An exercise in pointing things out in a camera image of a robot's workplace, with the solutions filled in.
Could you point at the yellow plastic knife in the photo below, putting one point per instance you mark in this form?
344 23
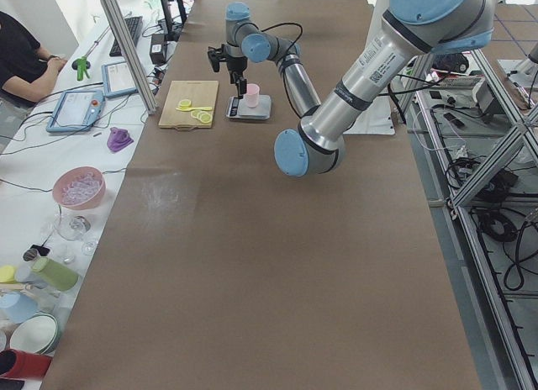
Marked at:
190 109

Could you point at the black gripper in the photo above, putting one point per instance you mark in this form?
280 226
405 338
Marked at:
236 65

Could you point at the blue teach pendant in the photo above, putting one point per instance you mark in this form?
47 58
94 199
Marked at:
117 80
76 110

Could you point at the black power box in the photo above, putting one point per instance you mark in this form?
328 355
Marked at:
158 49

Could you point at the light blue cup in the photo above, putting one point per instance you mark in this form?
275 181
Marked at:
18 306

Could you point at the yellow cup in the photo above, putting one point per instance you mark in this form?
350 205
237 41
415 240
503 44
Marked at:
7 274

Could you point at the white green rimmed bowl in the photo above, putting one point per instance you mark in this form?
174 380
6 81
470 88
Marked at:
38 335

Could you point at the green handled grabber tool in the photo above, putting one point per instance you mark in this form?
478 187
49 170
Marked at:
81 63

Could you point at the seated person black shirt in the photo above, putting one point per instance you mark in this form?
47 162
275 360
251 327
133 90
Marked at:
28 70

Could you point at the near blue teach pendant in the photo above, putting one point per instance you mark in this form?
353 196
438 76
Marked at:
76 110

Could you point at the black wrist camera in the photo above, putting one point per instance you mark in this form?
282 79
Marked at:
216 56

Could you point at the far blue teach pendant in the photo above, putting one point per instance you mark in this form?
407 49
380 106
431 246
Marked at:
117 80

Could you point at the purple cloth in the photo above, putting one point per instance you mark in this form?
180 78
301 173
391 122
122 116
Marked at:
118 139

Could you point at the digital kitchen scale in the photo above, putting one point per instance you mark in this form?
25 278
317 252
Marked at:
237 109

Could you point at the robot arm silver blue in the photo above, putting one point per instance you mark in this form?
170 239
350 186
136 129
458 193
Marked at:
408 28

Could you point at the green cup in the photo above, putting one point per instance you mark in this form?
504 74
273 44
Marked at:
55 274

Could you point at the aluminium frame post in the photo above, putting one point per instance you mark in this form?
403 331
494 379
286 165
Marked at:
122 35

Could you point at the bamboo cutting board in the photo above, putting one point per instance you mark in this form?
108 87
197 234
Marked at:
201 93

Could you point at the pink bowl with ice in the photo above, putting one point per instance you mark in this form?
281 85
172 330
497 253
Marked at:
80 188

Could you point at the red cup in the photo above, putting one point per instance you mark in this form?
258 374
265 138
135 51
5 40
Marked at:
18 364

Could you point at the pink plastic cup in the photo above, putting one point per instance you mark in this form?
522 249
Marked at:
252 95

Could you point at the lemon slice front left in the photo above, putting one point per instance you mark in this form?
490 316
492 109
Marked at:
184 103

